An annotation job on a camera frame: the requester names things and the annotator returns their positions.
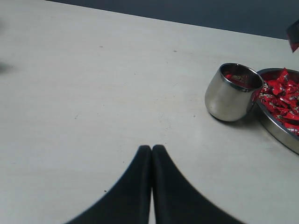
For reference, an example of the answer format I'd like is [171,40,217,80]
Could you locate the round steel bowl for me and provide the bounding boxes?
[254,68,299,154]

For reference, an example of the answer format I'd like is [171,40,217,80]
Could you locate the red candy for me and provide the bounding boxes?
[289,42,299,53]

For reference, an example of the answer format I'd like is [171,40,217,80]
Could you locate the red candies inside cup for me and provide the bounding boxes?
[224,74,248,85]

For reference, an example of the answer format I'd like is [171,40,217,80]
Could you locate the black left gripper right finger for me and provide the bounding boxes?
[152,145,242,224]

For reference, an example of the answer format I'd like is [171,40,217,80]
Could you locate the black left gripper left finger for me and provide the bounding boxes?
[68,145,151,224]

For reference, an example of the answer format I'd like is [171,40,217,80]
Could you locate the pile of red wrapped candies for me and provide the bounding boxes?
[258,68,299,136]

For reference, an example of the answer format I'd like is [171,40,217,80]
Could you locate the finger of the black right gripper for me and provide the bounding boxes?
[286,20,299,44]

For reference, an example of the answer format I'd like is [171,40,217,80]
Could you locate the stainless steel cup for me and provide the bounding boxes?
[205,63,263,122]

